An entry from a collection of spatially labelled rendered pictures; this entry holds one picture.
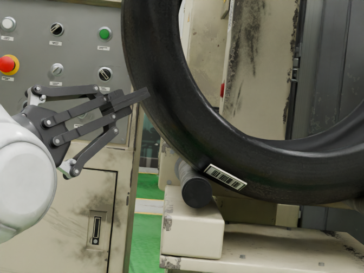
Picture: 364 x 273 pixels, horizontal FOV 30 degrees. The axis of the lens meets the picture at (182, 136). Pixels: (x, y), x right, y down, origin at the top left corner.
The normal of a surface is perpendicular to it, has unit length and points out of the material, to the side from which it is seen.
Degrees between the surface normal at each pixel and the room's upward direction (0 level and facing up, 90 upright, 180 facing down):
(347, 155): 100
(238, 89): 90
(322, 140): 81
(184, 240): 90
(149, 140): 90
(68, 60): 90
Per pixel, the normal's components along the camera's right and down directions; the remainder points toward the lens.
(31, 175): 0.72, 0.05
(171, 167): 0.02, 0.05
